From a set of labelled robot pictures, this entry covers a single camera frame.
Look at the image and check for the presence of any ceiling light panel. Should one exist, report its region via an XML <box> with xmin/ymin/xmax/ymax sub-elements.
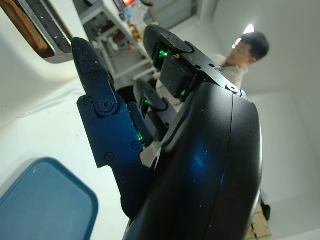
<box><xmin>232</xmin><ymin>23</ymin><xmax>256</xmax><ymax>50</ymax></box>

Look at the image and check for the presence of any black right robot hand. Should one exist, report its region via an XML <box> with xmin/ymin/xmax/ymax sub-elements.
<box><xmin>71</xmin><ymin>23</ymin><xmax>264</xmax><ymax>240</ymax></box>

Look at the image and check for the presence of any white shelf rack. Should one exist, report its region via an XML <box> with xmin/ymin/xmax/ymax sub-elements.
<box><xmin>72</xmin><ymin>0</ymin><xmax>161</xmax><ymax>81</ymax></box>

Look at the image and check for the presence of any person in cream sweater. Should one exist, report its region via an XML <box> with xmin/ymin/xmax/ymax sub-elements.
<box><xmin>219</xmin><ymin>31</ymin><xmax>271</xmax><ymax>91</ymax></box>

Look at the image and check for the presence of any blue plastic tray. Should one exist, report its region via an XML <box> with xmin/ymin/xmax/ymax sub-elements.
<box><xmin>0</xmin><ymin>156</ymin><xmax>100</xmax><ymax>240</ymax></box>

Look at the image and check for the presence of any browned toast slice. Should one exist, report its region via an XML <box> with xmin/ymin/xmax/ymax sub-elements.
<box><xmin>0</xmin><ymin>0</ymin><xmax>48</xmax><ymax>54</ymax></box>

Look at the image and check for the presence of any cream two-slot toaster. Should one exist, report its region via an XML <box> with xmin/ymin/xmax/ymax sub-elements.
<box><xmin>0</xmin><ymin>0</ymin><xmax>87</xmax><ymax>123</ymax></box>

